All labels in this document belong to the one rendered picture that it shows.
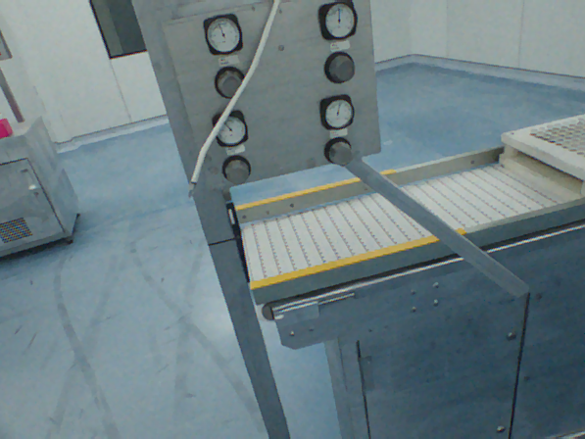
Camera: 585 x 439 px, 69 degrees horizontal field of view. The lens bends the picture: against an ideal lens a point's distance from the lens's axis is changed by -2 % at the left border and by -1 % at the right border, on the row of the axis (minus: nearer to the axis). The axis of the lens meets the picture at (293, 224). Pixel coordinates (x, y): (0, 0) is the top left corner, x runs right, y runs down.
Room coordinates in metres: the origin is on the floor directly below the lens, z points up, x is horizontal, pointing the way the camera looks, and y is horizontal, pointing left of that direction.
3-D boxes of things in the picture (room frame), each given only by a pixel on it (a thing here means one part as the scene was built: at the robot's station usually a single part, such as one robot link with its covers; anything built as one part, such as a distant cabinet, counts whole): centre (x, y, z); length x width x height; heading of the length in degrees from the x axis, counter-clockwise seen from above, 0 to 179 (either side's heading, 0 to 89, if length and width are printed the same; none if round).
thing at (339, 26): (0.49, -0.09, 1.20); 0.04 x 0.01 x 0.04; 96
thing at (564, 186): (0.72, -0.59, 0.84); 0.24 x 0.24 x 0.02; 6
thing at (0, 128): (2.57, 1.61, 0.80); 0.16 x 0.12 x 0.09; 104
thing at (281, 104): (0.54, -0.01, 1.14); 0.22 x 0.11 x 0.20; 96
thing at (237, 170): (0.47, 0.05, 1.07); 0.03 x 0.02 x 0.04; 96
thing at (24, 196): (2.72, 1.80, 0.38); 0.63 x 0.57 x 0.76; 104
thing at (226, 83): (0.47, 0.04, 1.16); 0.03 x 0.02 x 0.04; 96
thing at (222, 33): (0.47, 0.03, 1.21); 0.04 x 0.01 x 0.04; 96
